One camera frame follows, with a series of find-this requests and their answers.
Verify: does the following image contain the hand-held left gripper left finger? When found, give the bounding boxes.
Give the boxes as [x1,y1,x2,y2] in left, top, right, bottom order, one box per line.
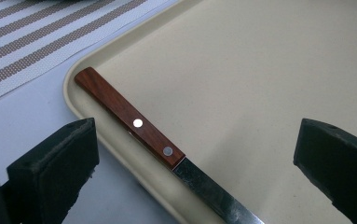
[7,117,101,224]

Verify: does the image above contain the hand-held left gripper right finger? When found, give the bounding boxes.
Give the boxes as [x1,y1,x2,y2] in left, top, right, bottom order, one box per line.
[293,118,357,224]

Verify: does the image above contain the wooden-handled knife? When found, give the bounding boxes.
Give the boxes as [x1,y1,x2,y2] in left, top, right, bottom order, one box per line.
[74,66,265,224]

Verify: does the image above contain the beige tray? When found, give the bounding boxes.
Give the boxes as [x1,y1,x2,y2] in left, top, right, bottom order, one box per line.
[62,0,357,224]

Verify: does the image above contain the striped placemat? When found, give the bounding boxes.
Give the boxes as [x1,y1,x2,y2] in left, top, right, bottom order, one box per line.
[0,0,180,109]

